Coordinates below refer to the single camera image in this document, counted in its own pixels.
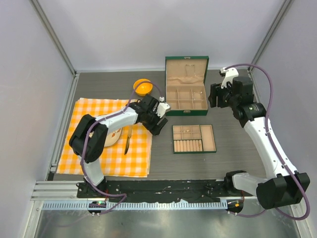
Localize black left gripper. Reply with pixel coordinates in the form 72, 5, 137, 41
143, 108, 167, 135

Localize green jewelry tray insert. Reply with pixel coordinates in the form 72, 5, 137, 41
172, 124, 216, 154

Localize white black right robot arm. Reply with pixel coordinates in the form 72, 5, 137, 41
208, 76, 310, 209

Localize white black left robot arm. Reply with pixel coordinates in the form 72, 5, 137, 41
69, 94, 171, 198

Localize green jewelry box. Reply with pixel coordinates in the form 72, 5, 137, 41
165, 56, 209, 117

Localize orange bowl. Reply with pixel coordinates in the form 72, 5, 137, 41
133, 78, 153, 97

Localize beige bird pattern plate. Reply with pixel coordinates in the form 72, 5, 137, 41
104, 128, 122, 147

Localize orange white checkered cloth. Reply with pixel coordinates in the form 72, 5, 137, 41
57, 98, 152, 178

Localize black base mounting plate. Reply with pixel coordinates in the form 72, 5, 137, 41
76, 178, 254, 202

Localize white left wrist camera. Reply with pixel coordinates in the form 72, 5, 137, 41
156, 96, 171, 118

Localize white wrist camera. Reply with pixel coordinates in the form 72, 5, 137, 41
156, 96, 171, 118
219, 67, 239, 89

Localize black handled knife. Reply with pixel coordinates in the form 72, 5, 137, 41
124, 126, 132, 155

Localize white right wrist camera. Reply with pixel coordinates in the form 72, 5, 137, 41
219, 67, 239, 89

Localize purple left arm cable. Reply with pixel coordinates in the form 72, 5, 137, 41
79, 81, 166, 219

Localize white slotted cable duct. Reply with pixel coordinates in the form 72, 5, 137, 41
42, 200, 227, 211

